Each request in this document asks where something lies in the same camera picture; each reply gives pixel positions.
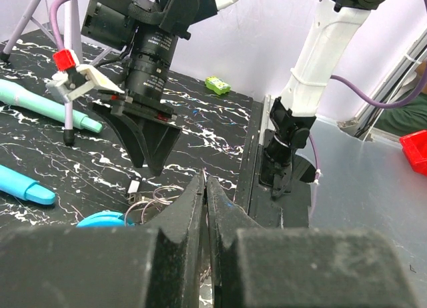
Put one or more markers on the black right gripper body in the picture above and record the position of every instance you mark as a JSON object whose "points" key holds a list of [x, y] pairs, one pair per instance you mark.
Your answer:
{"points": [[146, 32]]}

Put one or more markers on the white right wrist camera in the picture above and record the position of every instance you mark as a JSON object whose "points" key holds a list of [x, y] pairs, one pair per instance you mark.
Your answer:
{"points": [[73, 79]]}

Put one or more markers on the aluminium rail frame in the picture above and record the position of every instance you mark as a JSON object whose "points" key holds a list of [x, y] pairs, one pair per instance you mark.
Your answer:
{"points": [[398, 81]]}

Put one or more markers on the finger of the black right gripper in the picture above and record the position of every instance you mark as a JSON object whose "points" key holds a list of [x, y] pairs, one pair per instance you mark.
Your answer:
{"points": [[157, 142], [126, 130]]}

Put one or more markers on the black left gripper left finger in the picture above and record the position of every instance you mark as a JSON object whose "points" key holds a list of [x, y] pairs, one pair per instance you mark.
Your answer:
{"points": [[174, 275]]}

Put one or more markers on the red plastic bin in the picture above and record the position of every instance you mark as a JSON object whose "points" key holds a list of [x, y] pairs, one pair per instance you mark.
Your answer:
{"points": [[414, 149]]}

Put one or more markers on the green frog toy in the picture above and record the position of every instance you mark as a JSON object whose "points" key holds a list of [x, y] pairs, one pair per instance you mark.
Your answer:
{"points": [[217, 85]]}

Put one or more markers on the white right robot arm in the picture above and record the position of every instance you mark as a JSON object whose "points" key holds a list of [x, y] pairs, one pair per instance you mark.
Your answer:
{"points": [[293, 113]]}

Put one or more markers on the blue toy microphone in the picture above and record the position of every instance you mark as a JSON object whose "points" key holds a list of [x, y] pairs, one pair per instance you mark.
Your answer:
{"points": [[25, 188]]}

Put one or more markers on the key with black tag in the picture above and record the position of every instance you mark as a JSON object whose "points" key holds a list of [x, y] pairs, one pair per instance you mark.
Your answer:
{"points": [[133, 190]]}

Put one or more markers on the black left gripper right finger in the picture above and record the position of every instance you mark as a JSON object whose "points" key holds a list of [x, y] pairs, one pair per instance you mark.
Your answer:
{"points": [[237, 263]]}

